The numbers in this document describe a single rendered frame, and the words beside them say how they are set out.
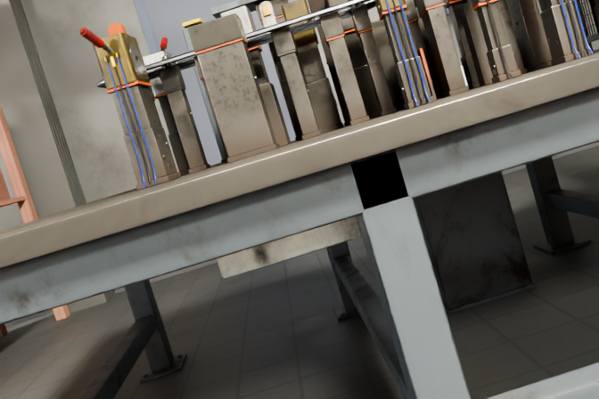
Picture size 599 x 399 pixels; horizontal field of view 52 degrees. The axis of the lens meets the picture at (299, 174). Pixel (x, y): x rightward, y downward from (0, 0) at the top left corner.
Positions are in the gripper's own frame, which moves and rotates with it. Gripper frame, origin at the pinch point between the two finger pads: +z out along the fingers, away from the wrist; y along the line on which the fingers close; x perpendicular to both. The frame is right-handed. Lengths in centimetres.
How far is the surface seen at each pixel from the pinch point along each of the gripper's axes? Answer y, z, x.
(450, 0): 27, 23, 45
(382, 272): 111, 69, -9
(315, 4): 17.3, 11.7, 9.6
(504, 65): 62, 45, 39
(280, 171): 115, 51, -19
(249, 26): 21.5, 13.4, -11.4
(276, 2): 5.1, 5.6, 0.1
